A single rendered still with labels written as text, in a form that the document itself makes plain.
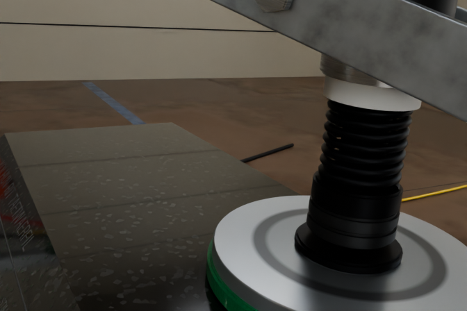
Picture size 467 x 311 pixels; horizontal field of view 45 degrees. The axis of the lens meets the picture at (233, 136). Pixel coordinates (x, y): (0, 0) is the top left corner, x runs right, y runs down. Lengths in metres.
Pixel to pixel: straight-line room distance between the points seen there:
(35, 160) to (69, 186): 0.09
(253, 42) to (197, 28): 0.67
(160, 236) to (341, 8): 0.26
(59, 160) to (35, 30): 4.53
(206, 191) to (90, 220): 0.14
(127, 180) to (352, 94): 0.31
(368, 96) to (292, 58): 5.93
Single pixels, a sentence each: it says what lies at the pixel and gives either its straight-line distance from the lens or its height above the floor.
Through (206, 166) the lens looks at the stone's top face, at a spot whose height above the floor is 0.85.
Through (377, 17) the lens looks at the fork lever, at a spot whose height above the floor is 1.06.
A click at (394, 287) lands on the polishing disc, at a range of 0.42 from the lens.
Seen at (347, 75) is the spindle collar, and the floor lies 1.02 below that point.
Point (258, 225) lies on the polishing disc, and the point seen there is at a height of 0.88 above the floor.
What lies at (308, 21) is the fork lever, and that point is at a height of 1.05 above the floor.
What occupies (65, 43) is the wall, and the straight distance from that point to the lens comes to 5.27.
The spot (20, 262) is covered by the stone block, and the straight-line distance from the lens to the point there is 0.52.
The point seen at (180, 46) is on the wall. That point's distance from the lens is 5.62.
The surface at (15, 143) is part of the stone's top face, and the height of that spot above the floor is 0.85.
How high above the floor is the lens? 1.08
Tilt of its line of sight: 16 degrees down
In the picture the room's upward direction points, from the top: 5 degrees clockwise
